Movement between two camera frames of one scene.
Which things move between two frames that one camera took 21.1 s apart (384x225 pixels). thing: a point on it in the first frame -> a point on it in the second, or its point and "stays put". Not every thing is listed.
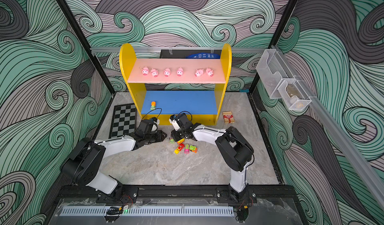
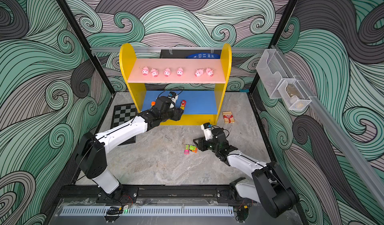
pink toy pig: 209,72 stays put
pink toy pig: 145,71 stays put
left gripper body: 154,137 -> 174,115
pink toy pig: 199,72 stays put
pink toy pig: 154,72 stays put
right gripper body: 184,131 -> 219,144
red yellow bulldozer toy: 180,146 -> 183,104
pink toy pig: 179,71 stays put
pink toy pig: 167,72 stays put
